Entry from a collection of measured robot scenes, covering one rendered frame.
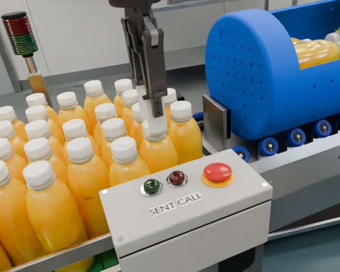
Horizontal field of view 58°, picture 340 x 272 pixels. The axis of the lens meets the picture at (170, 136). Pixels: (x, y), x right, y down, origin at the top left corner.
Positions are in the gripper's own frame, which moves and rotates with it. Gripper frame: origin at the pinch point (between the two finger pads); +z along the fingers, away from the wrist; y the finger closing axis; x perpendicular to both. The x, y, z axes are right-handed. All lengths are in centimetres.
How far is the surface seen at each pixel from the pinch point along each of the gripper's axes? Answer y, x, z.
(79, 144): -0.4, 12.6, 2.4
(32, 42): 46.2, 17.6, -4.9
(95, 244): -8.3, 14.5, 16.3
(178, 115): 2.2, -5.3, 3.5
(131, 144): -5.0, 5.3, 2.4
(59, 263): -8.3, 20.4, 17.6
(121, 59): 346, -61, 93
